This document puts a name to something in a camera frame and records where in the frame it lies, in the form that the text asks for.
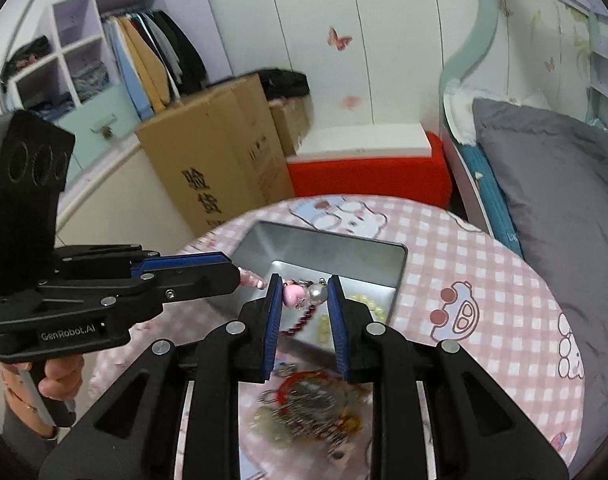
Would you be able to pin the white board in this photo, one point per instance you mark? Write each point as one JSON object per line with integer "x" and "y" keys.
{"x": 364, "y": 140}

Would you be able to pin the grey blanket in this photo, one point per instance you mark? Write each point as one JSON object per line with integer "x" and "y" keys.
{"x": 559, "y": 185}

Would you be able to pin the grey metal tin box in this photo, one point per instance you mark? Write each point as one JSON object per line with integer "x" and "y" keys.
{"x": 304, "y": 245}

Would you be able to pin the row of hanging clothes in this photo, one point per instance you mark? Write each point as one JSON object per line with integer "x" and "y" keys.
{"x": 149, "y": 55}

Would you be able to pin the pink checked cartoon tablecloth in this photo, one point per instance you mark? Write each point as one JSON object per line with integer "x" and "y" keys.
{"x": 459, "y": 270}

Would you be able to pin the dark folded clothes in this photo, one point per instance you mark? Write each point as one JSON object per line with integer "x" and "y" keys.
{"x": 29, "y": 57}

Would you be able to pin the pile of mixed jewelry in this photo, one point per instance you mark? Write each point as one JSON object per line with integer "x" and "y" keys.
{"x": 304, "y": 400}

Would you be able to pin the red ottoman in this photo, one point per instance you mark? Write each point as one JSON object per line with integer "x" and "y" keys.
{"x": 374, "y": 180}

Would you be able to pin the teal white bed frame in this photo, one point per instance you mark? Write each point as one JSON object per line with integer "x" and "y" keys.
{"x": 484, "y": 20}

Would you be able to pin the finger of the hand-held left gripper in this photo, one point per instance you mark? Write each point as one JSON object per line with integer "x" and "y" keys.
{"x": 199, "y": 285}
{"x": 189, "y": 261}

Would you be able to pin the large brown cardboard box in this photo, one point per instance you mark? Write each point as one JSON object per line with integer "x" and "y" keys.
{"x": 209, "y": 135}

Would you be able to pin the person's left forearm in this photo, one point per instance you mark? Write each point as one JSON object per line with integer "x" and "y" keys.
{"x": 21, "y": 435}

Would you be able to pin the folded blue clothes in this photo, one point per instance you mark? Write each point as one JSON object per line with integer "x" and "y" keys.
{"x": 90, "y": 82}

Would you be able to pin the faded pink sticker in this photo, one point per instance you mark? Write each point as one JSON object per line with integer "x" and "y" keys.
{"x": 350, "y": 102}

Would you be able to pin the pink butterfly sticker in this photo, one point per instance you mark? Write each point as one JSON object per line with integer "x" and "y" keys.
{"x": 339, "y": 39}

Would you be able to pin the white quilted pad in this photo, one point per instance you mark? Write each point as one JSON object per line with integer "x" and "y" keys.
{"x": 459, "y": 110}

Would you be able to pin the teal drawer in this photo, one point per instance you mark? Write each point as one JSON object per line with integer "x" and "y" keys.
{"x": 104, "y": 107}

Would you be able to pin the person's left hand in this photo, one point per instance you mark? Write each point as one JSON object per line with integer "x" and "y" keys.
{"x": 61, "y": 377}

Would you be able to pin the black bag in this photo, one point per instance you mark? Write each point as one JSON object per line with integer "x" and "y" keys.
{"x": 284, "y": 82}

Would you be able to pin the lavender wall shelf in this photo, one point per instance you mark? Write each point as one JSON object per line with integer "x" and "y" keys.
{"x": 606, "y": 60}

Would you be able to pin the lavender open wardrobe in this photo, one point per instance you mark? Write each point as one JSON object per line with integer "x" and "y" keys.
{"x": 74, "y": 20}

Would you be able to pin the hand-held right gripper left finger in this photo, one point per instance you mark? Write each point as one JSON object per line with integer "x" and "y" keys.
{"x": 273, "y": 330}

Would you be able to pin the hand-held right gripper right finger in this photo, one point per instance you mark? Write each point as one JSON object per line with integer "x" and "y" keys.
{"x": 337, "y": 330}

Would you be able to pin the small brown cardboard box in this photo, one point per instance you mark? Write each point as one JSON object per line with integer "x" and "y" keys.
{"x": 291, "y": 120}

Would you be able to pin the teal bed mat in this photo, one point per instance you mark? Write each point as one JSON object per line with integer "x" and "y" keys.
{"x": 484, "y": 185}

